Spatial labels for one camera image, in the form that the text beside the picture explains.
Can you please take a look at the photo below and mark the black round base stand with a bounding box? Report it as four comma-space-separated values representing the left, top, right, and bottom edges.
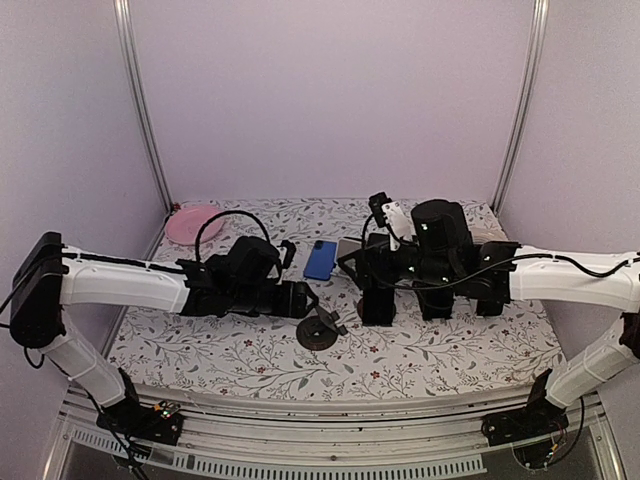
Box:
296, 307, 347, 351

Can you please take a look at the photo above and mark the black upright phone stand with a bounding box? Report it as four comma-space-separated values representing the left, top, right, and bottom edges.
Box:
356, 298, 364, 318

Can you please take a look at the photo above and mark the black phone front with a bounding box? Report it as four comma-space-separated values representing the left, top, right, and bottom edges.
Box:
418, 292, 454, 322

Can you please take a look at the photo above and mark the front aluminium rail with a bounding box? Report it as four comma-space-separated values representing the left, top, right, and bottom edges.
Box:
44, 389, 611, 480

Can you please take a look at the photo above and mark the pink phone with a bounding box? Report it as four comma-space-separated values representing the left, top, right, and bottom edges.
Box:
361, 288, 396, 327

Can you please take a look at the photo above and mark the left black cable loop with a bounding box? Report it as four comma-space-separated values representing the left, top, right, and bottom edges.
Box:
194, 209, 271, 261

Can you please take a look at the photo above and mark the right aluminium frame post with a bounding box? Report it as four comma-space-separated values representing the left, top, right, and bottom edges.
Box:
490, 0, 550, 217

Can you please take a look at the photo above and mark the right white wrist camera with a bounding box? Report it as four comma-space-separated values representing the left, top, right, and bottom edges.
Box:
368, 192, 415, 251

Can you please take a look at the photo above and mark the white grey phone stand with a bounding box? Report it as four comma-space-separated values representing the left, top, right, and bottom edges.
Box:
335, 237, 361, 260

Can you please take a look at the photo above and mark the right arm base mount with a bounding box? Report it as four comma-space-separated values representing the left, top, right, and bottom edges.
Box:
481, 403, 569, 470

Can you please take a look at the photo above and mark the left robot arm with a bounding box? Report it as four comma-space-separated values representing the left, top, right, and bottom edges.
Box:
6, 232, 319, 434

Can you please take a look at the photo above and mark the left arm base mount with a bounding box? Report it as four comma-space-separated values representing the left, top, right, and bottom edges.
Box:
96, 369, 184, 446

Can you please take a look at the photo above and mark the pink plate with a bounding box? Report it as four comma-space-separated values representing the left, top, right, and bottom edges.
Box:
165, 205, 221, 246

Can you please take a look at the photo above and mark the black phone blue case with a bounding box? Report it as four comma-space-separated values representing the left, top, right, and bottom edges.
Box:
476, 297, 510, 317

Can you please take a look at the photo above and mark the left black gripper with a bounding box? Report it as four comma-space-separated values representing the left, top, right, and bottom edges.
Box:
230, 281, 320, 319

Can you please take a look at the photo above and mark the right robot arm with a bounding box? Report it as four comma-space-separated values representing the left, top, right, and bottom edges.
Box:
332, 284, 618, 401

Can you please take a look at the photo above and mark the aluminium frame post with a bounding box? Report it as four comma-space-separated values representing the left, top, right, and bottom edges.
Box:
490, 0, 550, 217
111, 0, 174, 216

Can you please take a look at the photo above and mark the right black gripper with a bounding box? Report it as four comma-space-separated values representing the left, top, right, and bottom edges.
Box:
339, 238, 458, 289

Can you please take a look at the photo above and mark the left aluminium frame post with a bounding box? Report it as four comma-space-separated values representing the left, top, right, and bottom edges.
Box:
111, 0, 174, 216

